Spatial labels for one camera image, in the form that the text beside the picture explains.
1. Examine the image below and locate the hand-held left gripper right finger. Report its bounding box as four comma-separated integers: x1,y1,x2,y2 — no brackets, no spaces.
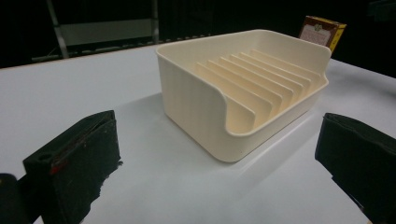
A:
314,112,396,224

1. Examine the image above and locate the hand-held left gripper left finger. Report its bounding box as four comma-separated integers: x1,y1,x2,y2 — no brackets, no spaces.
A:
22,109,123,224

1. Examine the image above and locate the brown and yellow box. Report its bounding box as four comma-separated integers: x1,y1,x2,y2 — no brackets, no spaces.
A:
298,15,347,54

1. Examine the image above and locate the cream plastic slotted rack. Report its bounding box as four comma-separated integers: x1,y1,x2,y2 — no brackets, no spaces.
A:
155,29,332,163

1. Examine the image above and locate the metal stand frame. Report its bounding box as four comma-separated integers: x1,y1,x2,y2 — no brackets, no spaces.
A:
31,0,213,63

